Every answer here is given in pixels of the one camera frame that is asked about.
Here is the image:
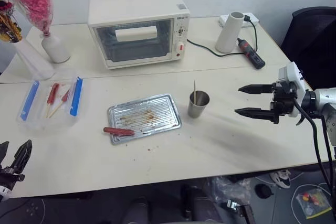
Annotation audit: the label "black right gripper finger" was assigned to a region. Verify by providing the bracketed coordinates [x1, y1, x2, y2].
[234, 107, 275, 123]
[238, 84, 275, 95]

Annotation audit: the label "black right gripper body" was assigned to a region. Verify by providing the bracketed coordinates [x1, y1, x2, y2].
[269, 80, 297, 125]

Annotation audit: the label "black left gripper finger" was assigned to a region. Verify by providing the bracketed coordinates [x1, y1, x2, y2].
[0, 141, 10, 162]
[10, 140, 33, 175]

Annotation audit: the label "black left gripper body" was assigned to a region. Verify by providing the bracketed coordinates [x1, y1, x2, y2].
[0, 166, 26, 191]

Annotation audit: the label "black red electric screwdriver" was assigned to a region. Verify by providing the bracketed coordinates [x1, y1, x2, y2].
[237, 37, 266, 70]

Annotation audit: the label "clear container with blue clips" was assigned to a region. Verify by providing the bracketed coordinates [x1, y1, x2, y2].
[16, 67, 85, 137]

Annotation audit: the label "black office chair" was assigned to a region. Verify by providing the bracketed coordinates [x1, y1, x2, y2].
[280, 6, 336, 91]

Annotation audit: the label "stainless steel cup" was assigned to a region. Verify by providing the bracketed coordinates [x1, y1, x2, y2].
[187, 90, 211, 119]

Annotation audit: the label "white cylindrical vase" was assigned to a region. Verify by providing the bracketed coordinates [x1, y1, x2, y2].
[215, 11, 245, 54]

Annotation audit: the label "skewered red sausage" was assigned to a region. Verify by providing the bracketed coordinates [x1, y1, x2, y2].
[49, 88, 72, 119]
[46, 82, 60, 119]

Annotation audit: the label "white sneaker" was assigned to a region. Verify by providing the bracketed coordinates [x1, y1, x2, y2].
[268, 169, 292, 189]

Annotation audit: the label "white power strip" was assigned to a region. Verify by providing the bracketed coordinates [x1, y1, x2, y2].
[218, 12, 259, 29]

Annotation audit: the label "black round floor object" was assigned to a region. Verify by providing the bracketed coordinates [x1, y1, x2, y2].
[255, 183, 274, 199]

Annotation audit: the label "crumpled clear plastic bag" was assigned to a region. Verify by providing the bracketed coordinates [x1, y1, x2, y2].
[209, 176, 253, 209]

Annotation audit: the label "tall white square vase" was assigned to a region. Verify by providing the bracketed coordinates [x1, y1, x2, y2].
[13, 38, 56, 81]

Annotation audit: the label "plastic bag with colourful items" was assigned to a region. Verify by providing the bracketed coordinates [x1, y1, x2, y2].
[295, 188, 333, 220]

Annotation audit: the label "dark rounded shape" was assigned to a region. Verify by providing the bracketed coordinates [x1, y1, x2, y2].
[122, 196, 159, 224]
[180, 184, 225, 224]

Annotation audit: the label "white bottle vase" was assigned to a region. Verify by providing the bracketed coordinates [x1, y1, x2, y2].
[40, 31, 71, 64]

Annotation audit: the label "ribbed metal baking tray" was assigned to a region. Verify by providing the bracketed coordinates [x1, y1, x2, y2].
[107, 93, 183, 146]

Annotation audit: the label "yellow dried flowers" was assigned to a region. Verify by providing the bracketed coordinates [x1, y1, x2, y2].
[0, 0, 22, 44]

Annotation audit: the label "white toaster oven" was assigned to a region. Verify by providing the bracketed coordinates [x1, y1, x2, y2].
[87, 0, 191, 71]

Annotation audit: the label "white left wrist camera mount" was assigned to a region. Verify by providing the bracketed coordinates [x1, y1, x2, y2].
[0, 185, 13, 203]

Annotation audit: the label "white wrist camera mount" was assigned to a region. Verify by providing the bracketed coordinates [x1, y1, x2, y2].
[0, 185, 13, 203]
[278, 61, 307, 118]

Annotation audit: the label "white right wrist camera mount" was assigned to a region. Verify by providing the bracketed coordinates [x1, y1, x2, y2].
[278, 61, 307, 118]

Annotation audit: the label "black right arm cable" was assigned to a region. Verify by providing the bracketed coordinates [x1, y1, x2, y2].
[293, 97, 336, 204]

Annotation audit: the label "black oven power cord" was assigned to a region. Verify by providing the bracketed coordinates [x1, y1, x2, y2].
[186, 15, 259, 57]

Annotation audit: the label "white floor cable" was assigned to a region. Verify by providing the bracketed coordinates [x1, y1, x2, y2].
[290, 181, 328, 224]

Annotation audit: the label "metal bracket under table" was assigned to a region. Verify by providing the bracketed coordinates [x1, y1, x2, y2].
[225, 198, 254, 224]

